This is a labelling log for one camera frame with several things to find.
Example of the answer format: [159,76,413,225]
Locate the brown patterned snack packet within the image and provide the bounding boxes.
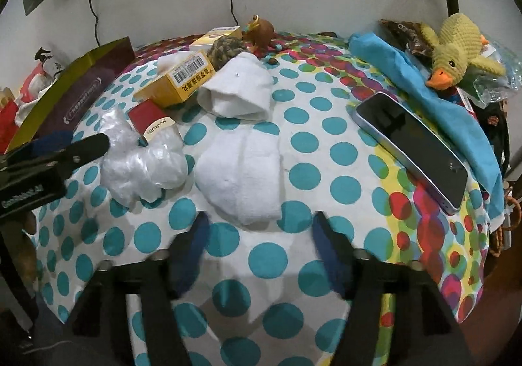
[379,19,433,59]

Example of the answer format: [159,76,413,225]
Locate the yellow white medicine box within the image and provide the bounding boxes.
[189,26,242,52]

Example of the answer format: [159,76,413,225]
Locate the brown bird figurine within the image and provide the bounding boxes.
[242,15,282,65]

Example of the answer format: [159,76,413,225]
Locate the gold tin box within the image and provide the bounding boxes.
[6,36,135,151]

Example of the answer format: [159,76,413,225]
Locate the black smartphone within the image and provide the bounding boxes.
[351,92,468,215]

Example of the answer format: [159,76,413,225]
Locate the polka dot tablecloth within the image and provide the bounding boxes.
[35,34,488,365]

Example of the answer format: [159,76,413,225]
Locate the blue cloth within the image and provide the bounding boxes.
[348,33,504,221]

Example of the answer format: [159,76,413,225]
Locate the red paper bag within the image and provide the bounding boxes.
[0,100,19,154]

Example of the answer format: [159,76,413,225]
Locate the yellow knitted duck toy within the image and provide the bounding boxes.
[419,13,505,91]

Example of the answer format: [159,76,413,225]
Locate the white small sock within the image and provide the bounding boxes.
[157,51,193,76]

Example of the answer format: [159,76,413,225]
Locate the braided rope ball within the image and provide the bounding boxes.
[207,36,248,72]

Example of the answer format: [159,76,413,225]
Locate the yellow barcode medicine box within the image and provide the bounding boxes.
[133,51,216,108]

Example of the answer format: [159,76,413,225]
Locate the red white small box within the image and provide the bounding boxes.
[128,99,175,142]

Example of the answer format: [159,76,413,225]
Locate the clear plastic bag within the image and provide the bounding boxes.
[458,40,521,109]
[100,108,189,208]

